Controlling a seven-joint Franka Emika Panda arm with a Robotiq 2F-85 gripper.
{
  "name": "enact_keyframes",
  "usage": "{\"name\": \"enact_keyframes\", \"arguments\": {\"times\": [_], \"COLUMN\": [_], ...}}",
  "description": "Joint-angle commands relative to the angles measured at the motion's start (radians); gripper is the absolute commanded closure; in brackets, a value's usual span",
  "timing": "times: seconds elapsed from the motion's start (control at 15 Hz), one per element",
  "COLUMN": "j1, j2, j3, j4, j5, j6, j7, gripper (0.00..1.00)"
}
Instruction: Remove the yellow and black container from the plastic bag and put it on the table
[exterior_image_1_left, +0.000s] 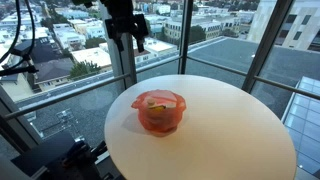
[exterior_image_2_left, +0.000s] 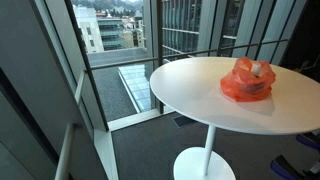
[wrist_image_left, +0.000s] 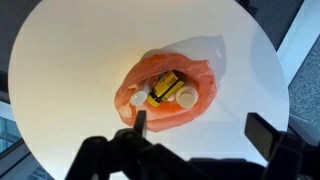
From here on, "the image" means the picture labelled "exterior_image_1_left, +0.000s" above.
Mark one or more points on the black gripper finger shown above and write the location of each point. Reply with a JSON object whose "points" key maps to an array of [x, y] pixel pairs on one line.
{"points": [[118, 44], [140, 43]]}

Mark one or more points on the long grey window rail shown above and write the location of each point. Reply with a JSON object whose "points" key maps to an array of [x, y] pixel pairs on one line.
{"points": [[66, 95]]}

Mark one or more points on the orange translucent plastic bowl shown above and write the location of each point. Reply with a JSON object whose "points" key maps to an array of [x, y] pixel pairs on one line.
{"points": [[160, 120]]}

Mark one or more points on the black equipment base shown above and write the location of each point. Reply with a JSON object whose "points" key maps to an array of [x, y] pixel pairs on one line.
{"points": [[56, 160]]}

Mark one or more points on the wide grey window post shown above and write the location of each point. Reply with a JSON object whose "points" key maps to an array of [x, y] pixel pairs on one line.
{"points": [[125, 63]]}

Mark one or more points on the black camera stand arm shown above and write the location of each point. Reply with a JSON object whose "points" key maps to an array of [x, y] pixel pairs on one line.
{"points": [[16, 70]]}

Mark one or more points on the thin dark window mullion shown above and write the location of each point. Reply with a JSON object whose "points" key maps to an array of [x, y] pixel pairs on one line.
{"points": [[186, 36]]}

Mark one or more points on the slanted dark window post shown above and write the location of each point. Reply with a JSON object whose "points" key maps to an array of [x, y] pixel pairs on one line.
{"points": [[266, 43]]}

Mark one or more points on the yellow and black bottle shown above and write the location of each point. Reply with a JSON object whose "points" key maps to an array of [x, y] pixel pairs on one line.
{"points": [[159, 106]]}

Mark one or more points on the black camera on stand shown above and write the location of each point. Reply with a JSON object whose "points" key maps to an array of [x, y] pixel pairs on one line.
{"points": [[20, 53]]}

